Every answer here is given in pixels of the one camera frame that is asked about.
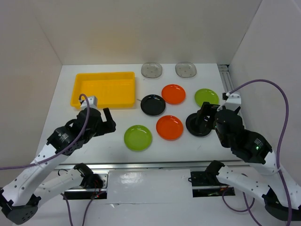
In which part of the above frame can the aluminium rail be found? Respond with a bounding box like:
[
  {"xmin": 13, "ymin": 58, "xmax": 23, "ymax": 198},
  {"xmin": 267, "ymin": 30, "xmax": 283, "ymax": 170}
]
[
  {"xmin": 217, "ymin": 65, "xmax": 234, "ymax": 92},
  {"xmin": 55, "ymin": 161, "xmax": 247, "ymax": 170}
]

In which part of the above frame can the yellow plastic bin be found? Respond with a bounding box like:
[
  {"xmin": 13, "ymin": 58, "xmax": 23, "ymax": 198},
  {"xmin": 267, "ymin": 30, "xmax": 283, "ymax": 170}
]
[{"xmin": 70, "ymin": 72, "xmax": 135, "ymax": 109}]

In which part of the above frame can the aluminium rail front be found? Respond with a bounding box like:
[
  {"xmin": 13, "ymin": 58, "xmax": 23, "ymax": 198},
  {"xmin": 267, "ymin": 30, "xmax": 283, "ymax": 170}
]
[{"xmin": 55, "ymin": 161, "xmax": 247, "ymax": 170}]

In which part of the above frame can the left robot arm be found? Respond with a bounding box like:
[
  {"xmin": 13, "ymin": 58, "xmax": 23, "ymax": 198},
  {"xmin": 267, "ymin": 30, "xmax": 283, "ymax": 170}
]
[{"xmin": 0, "ymin": 108, "xmax": 116, "ymax": 225}]

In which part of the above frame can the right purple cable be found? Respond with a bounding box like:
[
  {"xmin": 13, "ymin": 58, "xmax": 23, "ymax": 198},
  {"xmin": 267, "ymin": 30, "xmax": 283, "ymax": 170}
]
[{"xmin": 222, "ymin": 79, "xmax": 293, "ymax": 226}]

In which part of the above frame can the orange plate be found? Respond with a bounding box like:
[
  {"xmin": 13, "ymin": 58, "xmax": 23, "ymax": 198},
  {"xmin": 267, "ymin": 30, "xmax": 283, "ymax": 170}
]
[
  {"xmin": 161, "ymin": 84, "xmax": 186, "ymax": 105},
  {"xmin": 156, "ymin": 115, "xmax": 183, "ymax": 141}
]

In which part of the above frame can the black plate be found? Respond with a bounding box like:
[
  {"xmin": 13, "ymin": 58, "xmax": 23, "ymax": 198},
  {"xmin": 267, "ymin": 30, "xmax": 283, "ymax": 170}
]
[
  {"xmin": 140, "ymin": 94, "xmax": 166, "ymax": 116},
  {"xmin": 185, "ymin": 113, "xmax": 211, "ymax": 137}
]

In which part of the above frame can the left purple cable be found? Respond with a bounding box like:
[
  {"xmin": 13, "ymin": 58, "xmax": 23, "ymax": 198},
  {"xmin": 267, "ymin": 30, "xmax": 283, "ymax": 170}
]
[{"xmin": 0, "ymin": 94, "xmax": 91, "ymax": 170}]

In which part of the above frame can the green plate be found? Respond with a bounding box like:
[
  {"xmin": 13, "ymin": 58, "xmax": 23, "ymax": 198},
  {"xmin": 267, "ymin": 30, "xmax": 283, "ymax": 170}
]
[
  {"xmin": 194, "ymin": 89, "xmax": 219, "ymax": 107},
  {"xmin": 124, "ymin": 125, "xmax": 152, "ymax": 152}
]

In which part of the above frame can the clear plate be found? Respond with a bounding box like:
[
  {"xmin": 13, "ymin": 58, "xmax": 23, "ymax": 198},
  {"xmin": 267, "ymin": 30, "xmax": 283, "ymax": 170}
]
[
  {"xmin": 141, "ymin": 62, "xmax": 163, "ymax": 79},
  {"xmin": 175, "ymin": 62, "xmax": 197, "ymax": 78}
]

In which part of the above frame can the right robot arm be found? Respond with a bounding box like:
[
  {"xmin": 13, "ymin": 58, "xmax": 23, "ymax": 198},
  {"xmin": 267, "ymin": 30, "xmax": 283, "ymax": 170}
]
[{"xmin": 196, "ymin": 102, "xmax": 301, "ymax": 221}]

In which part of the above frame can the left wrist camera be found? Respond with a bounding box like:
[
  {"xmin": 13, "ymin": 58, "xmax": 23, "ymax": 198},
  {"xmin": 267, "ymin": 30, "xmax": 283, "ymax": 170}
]
[{"xmin": 79, "ymin": 96, "xmax": 98, "ymax": 110}]

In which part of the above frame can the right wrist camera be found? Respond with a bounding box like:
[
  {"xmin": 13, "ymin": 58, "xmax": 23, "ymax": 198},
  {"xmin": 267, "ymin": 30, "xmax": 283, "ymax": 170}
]
[{"xmin": 217, "ymin": 92, "xmax": 242, "ymax": 111}]

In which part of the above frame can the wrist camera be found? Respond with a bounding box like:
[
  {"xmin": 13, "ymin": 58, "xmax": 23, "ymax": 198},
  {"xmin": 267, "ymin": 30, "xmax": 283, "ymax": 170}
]
[
  {"xmin": 79, "ymin": 96, "xmax": 98, "ymax": 110},
  {"xmin": 217, "ymin": 92, "xmax": 242, "ymax": 111}
]

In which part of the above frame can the purple cable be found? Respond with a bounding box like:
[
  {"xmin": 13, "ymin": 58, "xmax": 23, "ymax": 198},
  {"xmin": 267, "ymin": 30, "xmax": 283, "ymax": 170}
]
[
  {"xmin": 0, "ymin": 94, "xmax": 91, "ymax": 170},
  {"xmin": 222, "ymin": 79, "xmax": 293, "ymax": 226}
]

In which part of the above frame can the aluminium rail right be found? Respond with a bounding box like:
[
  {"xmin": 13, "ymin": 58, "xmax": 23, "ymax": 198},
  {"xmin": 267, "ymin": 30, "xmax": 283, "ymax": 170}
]
[{"xmin": 217, "ymin": 65, "xmax": 234, "ymax": 92}]

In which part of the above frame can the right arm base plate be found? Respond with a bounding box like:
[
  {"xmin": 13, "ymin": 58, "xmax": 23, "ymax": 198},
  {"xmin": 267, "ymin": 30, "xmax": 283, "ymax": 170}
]
[{"xmin": 188, "ymin": 171, "xmax": 235, "ymax": 198}]

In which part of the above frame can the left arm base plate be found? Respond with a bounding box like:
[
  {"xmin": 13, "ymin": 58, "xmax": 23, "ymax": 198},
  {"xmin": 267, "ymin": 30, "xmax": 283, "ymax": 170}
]
[{"xmin": 64, "ymin": 171, "xmax": 109, "ymax": 200}]

